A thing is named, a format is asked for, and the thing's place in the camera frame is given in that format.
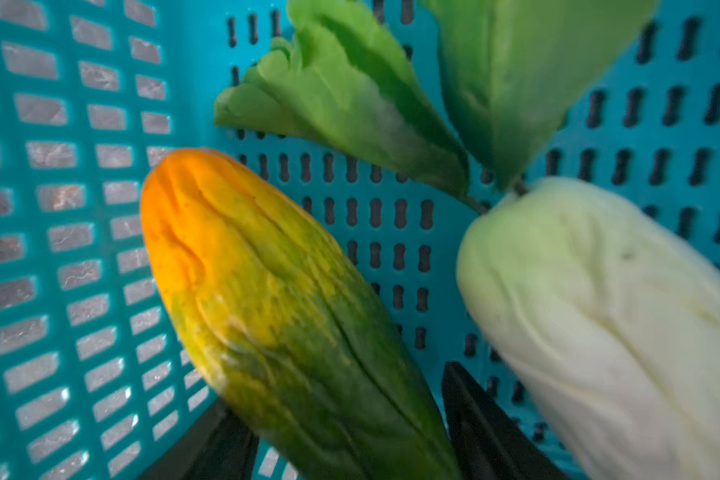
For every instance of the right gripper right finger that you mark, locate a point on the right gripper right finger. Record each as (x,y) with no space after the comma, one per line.
(487,443)

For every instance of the white toy daikon radish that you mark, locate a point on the white toy daikon radish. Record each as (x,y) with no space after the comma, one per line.
(610,320)

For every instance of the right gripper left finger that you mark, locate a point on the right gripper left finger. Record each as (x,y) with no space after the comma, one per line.
(218,446)

